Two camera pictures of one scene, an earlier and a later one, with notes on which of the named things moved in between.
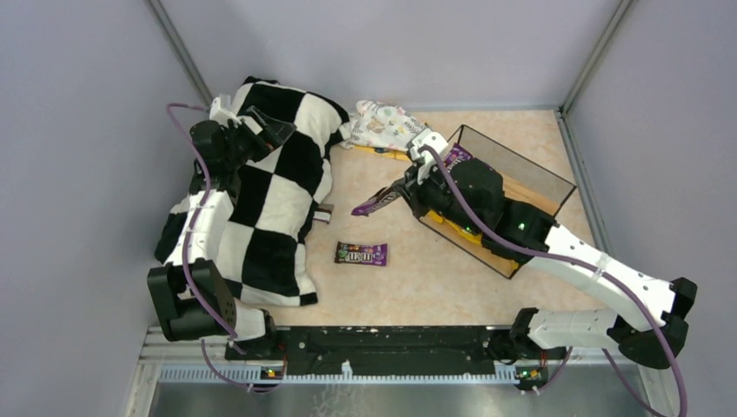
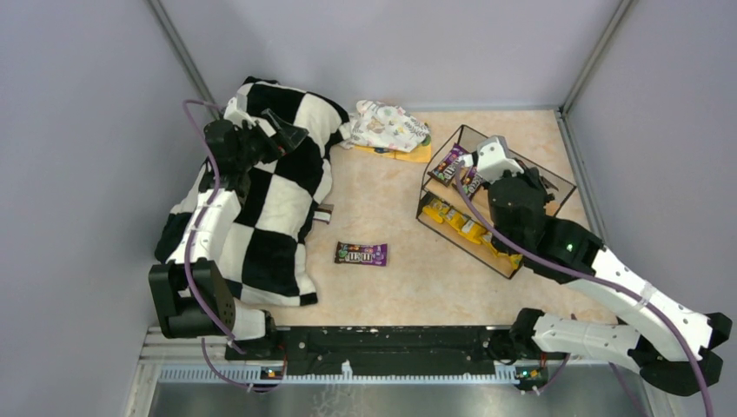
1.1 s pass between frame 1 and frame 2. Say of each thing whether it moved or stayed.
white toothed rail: stayed
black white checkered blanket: stayed
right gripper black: moved
